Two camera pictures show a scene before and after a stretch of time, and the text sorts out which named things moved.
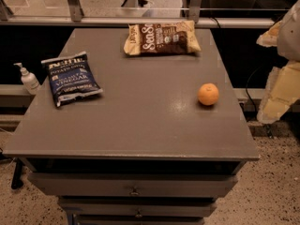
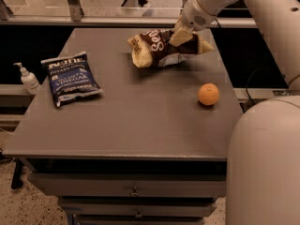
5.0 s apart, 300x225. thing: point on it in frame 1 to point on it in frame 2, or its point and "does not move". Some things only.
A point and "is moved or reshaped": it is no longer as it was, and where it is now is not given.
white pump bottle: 29,81 does not move
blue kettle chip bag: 71,76 does not move
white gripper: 291,35 to 194,17
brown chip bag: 162,37 is moved or reshaped
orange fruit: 208,94 does not move
